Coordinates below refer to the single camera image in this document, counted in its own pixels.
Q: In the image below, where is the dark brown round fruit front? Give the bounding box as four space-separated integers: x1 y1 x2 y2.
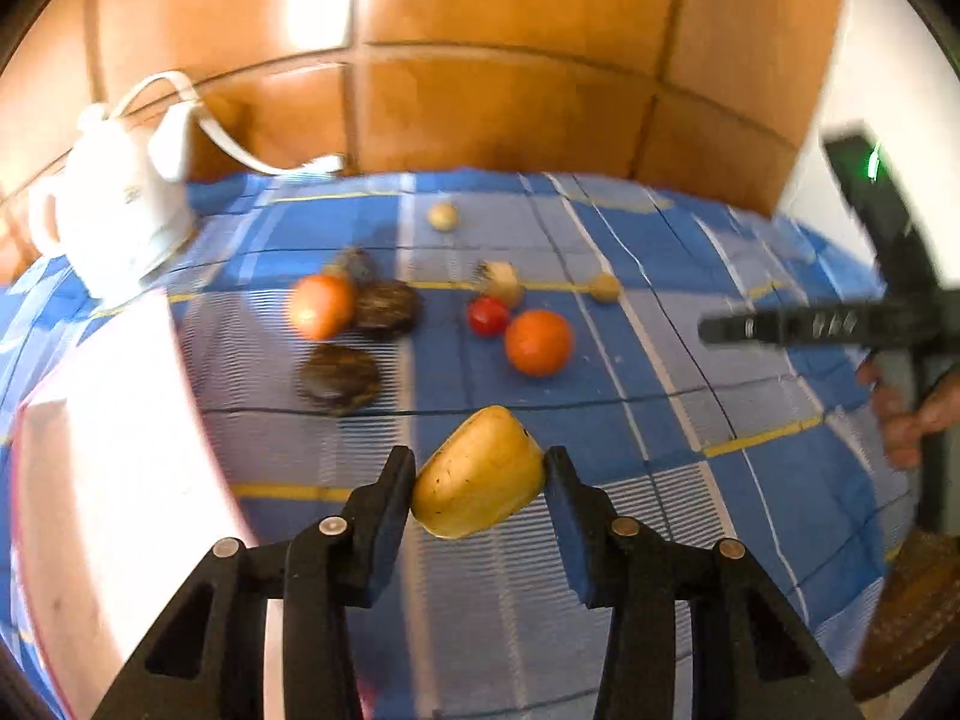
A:
296 343 381 416

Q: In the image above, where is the orange near tomato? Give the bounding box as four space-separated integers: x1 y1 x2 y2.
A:
505 309 574 379

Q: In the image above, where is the white ceramic electric kettle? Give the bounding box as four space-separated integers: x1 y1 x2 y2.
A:
28 103 195 302

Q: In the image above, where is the person right hand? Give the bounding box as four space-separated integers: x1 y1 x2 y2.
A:
857 358 960 470

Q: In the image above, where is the small red tomato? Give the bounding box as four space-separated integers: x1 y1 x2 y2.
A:
467 296 511 338

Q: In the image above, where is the small dark cut fruit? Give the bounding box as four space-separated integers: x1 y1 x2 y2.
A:
320 247 381 288

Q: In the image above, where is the orange near tray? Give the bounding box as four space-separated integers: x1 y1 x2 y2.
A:
286 273 356 341

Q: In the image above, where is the dark brown round fruit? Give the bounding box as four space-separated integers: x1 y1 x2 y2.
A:
353 280 421 340
296 343 381 416

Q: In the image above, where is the cut brown cream fruit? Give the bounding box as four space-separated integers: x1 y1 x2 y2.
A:
473 260 524 309

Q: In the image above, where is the yellow oblong fruit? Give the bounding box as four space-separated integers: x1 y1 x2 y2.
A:
412 405 545 539

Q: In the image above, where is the dark brown round fruit back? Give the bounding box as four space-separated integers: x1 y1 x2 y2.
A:
353 280 421 340

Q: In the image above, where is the pink rimmed white tray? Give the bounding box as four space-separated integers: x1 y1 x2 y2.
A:
11 289 254 718

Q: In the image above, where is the blue plaid tablecloth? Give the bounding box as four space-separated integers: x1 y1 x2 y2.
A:
2 171 913 718

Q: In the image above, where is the small tan ball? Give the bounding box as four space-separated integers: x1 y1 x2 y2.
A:
587 273 622 304
428 202 459 232

